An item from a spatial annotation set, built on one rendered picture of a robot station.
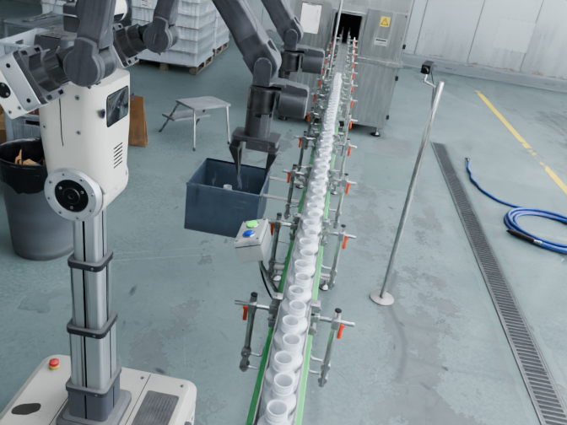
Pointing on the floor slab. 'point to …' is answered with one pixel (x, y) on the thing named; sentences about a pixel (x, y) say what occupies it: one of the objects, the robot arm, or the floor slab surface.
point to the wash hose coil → (526, 214)
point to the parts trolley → (35, 21)
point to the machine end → (366, 78)
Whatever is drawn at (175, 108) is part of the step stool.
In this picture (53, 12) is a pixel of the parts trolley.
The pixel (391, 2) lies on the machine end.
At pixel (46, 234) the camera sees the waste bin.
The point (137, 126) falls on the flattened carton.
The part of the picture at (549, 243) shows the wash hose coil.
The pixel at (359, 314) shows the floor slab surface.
